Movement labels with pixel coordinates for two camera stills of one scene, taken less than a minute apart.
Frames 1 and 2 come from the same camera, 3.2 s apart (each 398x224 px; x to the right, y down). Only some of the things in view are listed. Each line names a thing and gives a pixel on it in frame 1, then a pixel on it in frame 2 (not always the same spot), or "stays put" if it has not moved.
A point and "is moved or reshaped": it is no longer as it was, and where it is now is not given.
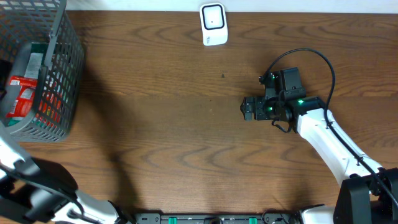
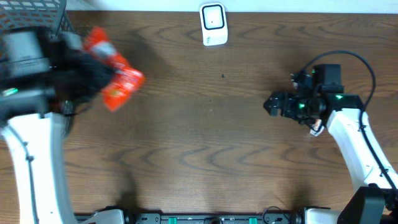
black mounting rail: [217, 218] stays put
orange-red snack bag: [25, 98] is moved or reshaped
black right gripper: [259, 102] to [288, 99]
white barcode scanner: [214, 23] stays put
